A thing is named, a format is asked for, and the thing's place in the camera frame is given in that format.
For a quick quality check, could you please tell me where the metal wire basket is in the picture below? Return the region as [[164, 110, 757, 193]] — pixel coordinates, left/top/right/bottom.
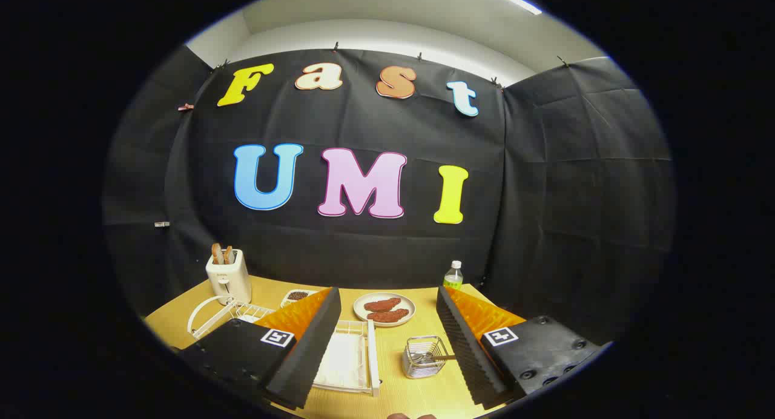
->
[[402, 335, 452, 380]]

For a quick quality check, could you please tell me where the black backdrop cloth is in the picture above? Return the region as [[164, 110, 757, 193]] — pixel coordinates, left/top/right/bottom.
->
[[103, 44, 676, 347]]

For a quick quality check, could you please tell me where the white wire dish rack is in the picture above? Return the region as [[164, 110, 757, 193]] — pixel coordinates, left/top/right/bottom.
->
[[186, 295, 382, 397]]

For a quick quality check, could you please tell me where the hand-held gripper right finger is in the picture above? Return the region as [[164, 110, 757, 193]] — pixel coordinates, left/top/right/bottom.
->
[[436, 285, 606, 411]]

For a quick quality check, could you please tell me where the white plate with meat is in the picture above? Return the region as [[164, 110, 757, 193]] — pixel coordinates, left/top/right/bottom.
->
[[353, 292, 417, 328]]

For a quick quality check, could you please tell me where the white sectioned dish of beans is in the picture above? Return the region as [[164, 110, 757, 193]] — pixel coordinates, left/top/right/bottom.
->
[[280, 289, 318, 308]]

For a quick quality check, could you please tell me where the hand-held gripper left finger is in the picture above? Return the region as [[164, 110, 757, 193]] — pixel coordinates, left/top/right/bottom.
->
[[179, 287, 343, 411]]

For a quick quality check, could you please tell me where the white toaster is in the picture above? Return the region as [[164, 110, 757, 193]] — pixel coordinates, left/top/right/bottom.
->
[[205, 248, 252, 305]]

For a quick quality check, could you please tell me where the green label drink bottle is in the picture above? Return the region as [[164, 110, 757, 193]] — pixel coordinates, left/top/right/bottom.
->
[[443, 260, 464, 291]]

